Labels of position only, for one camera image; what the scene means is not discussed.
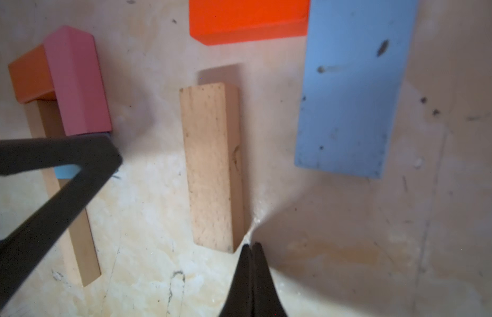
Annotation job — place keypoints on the light blue front block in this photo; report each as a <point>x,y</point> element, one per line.
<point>66,172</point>

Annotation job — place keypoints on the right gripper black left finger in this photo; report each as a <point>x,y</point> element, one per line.
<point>239,301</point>

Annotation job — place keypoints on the orange building block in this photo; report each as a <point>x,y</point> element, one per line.
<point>31,78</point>

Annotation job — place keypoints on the pink building block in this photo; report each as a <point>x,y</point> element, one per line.
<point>78,84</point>

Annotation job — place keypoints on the wooden block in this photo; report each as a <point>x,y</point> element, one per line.
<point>44,119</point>
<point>79,253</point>
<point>212,142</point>

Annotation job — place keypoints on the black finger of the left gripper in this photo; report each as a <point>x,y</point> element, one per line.
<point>23,249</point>

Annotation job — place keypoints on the light blue block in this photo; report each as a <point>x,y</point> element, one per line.
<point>355,60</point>
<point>66,172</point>

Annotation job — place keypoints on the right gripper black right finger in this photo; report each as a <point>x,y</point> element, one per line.
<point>265,298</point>

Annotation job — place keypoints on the red-orange building block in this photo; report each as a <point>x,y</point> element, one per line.
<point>216,22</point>

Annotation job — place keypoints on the light blue back block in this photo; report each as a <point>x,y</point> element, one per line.
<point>355,60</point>

